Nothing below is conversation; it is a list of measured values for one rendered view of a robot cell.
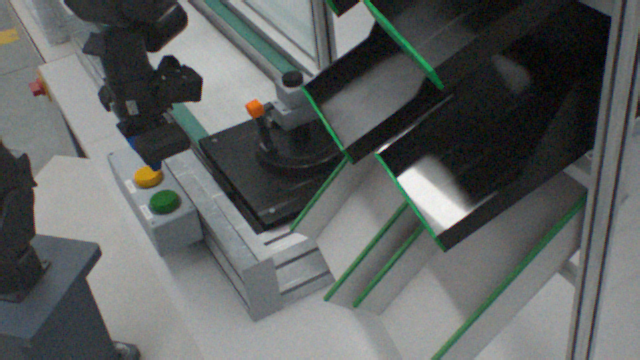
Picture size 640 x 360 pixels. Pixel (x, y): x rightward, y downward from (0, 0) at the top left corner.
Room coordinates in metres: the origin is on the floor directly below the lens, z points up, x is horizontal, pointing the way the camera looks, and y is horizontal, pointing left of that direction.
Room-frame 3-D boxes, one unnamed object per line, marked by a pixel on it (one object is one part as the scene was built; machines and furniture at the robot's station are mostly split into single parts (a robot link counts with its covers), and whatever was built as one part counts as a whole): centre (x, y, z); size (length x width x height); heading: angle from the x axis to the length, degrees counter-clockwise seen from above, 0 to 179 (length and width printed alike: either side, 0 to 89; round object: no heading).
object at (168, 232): (0.94, 0.25, 0.93); 0.21 x 0.07 x 0.06; 24
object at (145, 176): (0.94, 0.25, 0.96); 0.04 x 0.04 x 0.02
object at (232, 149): (0.95, 0.02, 0.96); 0.24 x 0.24 x 0.02; 24
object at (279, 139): (0.95, 0.02, 0.98); 0.14 x 0.14 x 0.02
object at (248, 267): (1.14, 0.27, 0.91); 0.89 x 0.06 x 0.11; 24
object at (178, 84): (0.91, 0.17, 1.14); 0.07 x 0.07 x 0.06; 28
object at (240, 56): (1.23, 0.12, 0.91); 0.84 x 0.28 x 0.10; 24
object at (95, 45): (0.88, 0.22, 1.21); 0.09 x 0.06 x 0.07; 148
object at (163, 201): (0.88, 0.22, 0.96); 0.04 x 0.04 x 0.02
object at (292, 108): (0.96, 0.01, 1.06); 0.08 x 0.04 x 0.07; 115
